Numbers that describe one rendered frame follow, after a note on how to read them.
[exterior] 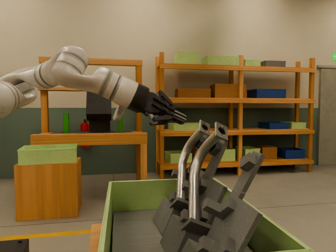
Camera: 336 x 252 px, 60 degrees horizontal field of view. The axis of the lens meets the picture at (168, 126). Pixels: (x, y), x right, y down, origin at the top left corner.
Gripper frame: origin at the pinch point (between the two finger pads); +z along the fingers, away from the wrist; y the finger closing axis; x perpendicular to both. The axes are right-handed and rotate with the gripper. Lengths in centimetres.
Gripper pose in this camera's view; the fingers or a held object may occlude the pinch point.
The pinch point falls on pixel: (178, 117)
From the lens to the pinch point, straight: 80.6
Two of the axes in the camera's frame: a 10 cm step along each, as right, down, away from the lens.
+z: 8.8, 4.0, 2.5
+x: -4.6, 6.1, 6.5
